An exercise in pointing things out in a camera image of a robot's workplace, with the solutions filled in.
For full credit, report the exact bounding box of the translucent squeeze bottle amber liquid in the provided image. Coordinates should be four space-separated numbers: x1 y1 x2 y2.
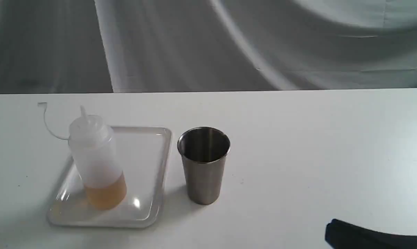
43 106 127 211

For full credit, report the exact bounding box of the stainless steel cup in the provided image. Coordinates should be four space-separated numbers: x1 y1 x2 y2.
177 127 231 205

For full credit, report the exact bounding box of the white plastic tray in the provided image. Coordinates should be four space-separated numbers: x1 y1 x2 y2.
46 126 172 228

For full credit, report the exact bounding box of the grey fabric backdrop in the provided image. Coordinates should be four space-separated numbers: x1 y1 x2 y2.
0 0 417 94

